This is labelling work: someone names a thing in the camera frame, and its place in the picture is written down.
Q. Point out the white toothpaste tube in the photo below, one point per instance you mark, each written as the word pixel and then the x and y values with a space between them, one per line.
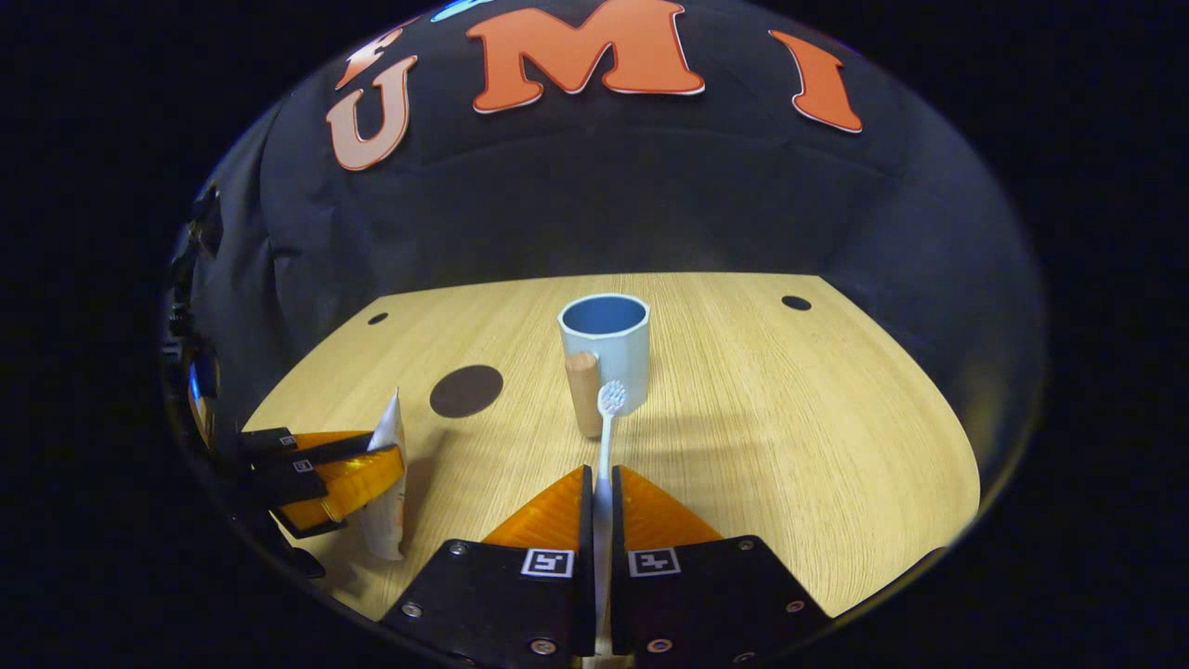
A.
pixel 385 534

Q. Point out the black backdrop cloth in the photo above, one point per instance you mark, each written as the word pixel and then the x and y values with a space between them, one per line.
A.
pixel 604 186

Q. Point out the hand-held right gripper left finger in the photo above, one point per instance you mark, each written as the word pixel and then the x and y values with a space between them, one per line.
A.
pixel 585 595

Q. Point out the dark brown round coaster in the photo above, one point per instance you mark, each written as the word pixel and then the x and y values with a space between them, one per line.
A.
pixel 466 391

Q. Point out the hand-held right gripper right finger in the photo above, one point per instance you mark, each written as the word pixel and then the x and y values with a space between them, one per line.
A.
pixel 618 595

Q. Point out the wooden desktop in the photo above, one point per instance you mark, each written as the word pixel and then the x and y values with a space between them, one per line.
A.
pixel 790 437

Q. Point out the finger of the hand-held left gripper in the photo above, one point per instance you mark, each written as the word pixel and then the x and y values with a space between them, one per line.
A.
pixel 283 483
pixel 269 440

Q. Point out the white toothbrush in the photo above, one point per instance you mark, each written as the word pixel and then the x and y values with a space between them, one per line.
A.
pixel 605 446

